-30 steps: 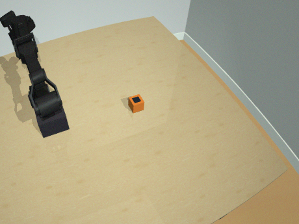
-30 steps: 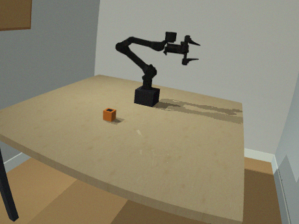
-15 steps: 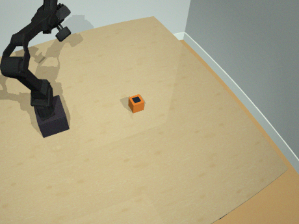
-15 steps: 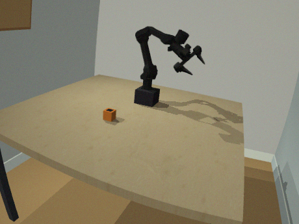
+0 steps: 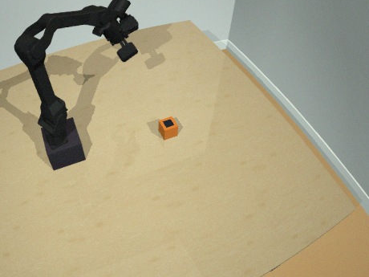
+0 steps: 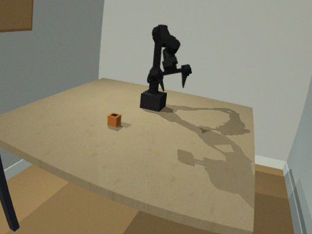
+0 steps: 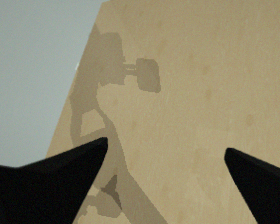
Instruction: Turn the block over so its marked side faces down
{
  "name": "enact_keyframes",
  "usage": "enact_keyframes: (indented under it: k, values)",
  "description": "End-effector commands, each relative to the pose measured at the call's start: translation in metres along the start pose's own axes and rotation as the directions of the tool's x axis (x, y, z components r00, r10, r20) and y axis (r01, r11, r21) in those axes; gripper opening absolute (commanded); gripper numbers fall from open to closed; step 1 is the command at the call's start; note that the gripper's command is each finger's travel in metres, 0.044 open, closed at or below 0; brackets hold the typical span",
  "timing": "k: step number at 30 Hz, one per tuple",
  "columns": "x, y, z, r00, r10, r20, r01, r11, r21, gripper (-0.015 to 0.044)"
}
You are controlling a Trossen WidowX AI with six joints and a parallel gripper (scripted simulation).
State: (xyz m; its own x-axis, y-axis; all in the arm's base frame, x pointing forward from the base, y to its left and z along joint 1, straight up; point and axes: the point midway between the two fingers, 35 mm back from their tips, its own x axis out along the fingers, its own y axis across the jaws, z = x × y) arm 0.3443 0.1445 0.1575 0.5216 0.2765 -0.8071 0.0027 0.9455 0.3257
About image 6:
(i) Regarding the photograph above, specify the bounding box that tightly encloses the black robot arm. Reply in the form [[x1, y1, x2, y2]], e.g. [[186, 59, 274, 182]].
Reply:
[[147, 24, 181, 94]]

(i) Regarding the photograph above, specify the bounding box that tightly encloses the orange block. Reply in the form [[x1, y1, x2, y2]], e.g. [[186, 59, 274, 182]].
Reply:
[[107, 113, 121, 128]]

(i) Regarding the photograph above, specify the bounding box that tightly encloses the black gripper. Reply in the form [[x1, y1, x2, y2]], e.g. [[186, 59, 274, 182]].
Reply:
[[151, 56, 192, 91]]

